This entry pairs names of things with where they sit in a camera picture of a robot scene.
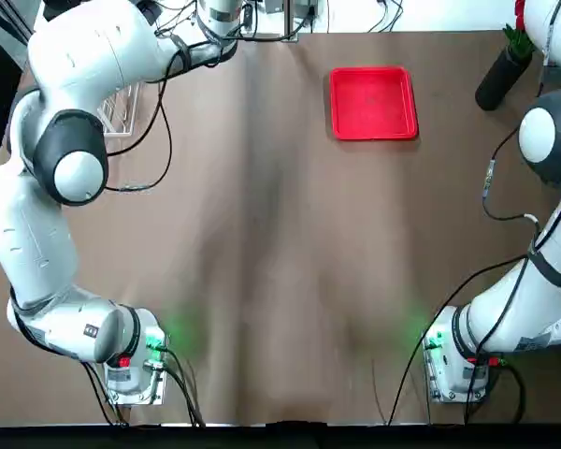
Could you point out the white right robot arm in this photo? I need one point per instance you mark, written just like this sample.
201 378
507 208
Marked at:
551 131

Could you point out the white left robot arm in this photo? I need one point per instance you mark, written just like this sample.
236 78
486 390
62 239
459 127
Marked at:
51 262

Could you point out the red plastic tray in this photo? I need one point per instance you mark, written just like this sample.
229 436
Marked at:
374 103

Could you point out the grey adapter box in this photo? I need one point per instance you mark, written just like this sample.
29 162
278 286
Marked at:
304 7

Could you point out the dark grey box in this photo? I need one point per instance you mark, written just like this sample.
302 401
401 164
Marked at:
273 5

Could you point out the black power adapter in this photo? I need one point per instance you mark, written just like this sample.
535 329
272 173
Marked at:
149 9

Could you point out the black ribbed vase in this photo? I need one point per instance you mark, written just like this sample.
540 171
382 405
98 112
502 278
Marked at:
495 84

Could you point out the aluminium camera post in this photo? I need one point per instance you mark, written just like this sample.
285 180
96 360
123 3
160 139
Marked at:
288 28

